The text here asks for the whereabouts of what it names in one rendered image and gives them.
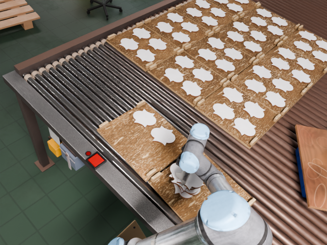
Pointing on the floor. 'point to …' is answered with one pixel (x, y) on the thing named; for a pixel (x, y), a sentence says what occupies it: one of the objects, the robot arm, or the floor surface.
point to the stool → (103, 6)
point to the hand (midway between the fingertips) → (189, 177)
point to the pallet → (23, 19)
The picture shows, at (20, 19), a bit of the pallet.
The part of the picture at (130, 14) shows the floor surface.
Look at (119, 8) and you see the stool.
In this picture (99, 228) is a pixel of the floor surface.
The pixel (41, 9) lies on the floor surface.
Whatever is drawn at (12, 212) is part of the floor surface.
